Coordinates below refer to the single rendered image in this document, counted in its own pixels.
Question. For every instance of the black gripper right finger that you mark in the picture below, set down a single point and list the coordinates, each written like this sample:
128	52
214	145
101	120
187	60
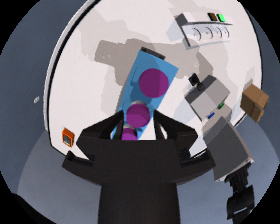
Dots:
184	135

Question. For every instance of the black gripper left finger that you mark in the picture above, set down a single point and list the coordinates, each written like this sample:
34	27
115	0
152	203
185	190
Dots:
104	128

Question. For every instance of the purple round cap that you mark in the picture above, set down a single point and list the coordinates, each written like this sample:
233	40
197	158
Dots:
129	134
153	83
138	115

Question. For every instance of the small brown cardboard box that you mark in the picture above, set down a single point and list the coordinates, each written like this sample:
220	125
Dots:
251	98

